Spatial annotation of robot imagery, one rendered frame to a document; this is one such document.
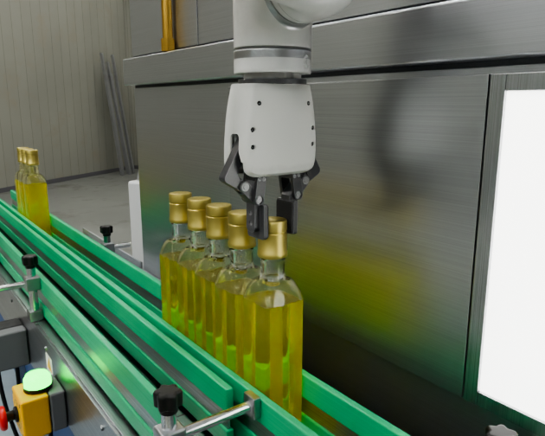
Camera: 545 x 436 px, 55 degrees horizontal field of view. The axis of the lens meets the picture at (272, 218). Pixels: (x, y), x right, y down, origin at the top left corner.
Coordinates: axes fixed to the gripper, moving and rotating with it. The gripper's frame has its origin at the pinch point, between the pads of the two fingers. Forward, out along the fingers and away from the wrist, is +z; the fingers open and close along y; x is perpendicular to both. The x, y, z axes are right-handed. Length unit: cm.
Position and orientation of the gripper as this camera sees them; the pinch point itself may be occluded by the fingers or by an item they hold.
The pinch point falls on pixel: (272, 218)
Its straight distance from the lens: 60.5
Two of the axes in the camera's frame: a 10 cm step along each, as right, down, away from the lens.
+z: 0.0, 9.8, 2.1
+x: 6.0, 1.7, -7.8
